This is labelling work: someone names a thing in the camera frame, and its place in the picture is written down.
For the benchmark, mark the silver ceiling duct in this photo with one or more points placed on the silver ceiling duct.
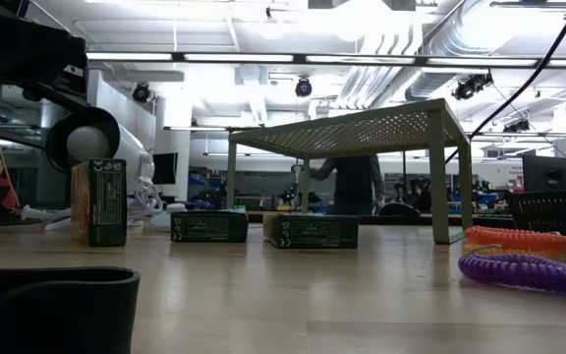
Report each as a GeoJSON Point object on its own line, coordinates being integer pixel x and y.
{"type": "Point", "coordinates": [440, 49]}

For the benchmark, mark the long ceiling light bar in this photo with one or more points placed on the long ceiling light bar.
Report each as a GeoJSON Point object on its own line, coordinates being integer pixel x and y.
{"type": "Point", "coordinates": [239, 57]}

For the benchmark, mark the large black monitor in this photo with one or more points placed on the large black monitor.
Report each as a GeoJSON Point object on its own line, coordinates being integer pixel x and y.
{"type": "Point", "coordinates": [548, 172]}

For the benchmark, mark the green perforated metal shelf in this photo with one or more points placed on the green perforated metal shelf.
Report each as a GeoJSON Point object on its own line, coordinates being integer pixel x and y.
{"type": "Point", "coordinates": [361, 133]}

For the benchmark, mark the black plastic basket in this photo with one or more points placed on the black plastic basket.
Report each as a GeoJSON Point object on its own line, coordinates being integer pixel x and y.
{"type": "Point", "coordinates": [553, 211]}

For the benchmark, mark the black table frame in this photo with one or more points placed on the black table frame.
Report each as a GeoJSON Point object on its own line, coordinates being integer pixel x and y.
{"type": "Point", "coordinates": [391, 220]}

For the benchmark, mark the small black monitor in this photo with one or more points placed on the small black monitor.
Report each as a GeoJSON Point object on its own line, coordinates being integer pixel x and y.
{"type": "Point", "coordinates": [165, 168]}

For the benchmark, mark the green yellow crayon box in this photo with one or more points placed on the green yellow crayon box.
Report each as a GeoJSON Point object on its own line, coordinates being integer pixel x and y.
{"type": "Point", "coordinates": [312, 232]}
{"type": "Point", "coordinates": [98, 206]}
{"type": "Point", "coordinates": [209, 225]}

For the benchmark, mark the black ceiling spotlight cluster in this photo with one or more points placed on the black ceiling spotlight cluster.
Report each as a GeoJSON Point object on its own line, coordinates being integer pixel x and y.
{"type": "Point", "coordinates": [516, 127]}
{"type": "Point", "coordinates": [472, 84]}

